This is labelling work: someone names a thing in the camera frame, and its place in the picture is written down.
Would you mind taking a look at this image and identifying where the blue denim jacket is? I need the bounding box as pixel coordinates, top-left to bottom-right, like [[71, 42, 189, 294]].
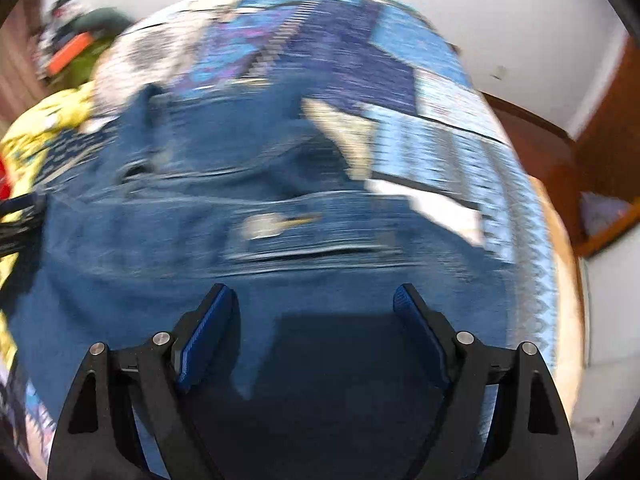
[[1, 78, 515, 479]]

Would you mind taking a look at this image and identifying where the pile of clothes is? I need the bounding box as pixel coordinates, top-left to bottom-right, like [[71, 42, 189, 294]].
[[38, 0, 134, 55]]

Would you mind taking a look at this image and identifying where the red plush item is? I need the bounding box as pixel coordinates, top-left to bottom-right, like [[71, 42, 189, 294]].
[[0, 159, 12, 200]]

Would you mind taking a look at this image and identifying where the yellow duck print blanket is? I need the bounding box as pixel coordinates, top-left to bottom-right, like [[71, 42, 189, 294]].
[[0, 84, 99, 371]]

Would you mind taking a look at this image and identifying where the beige fleece blanket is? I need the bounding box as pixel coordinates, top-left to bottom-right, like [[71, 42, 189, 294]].
[[529, 177, 585, 418]]

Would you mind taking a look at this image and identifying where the green storage box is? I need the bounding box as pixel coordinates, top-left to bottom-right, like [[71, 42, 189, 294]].
[[49, 37, 115, 91]]

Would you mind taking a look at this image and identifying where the orange box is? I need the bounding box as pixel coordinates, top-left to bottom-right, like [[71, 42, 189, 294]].
[[46, 32, 94, 76]]

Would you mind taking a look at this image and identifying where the blue patchwork bedspread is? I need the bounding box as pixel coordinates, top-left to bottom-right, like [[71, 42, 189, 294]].
[[92, 0, 560, 367]]

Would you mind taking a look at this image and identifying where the wooden wardrobe door frame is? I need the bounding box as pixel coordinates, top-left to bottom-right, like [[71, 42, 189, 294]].
[[486, 38, 639, 256]]

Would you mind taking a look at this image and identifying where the wall power socket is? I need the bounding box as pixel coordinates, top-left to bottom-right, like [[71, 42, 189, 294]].
[[491, 65, 506, 80]]

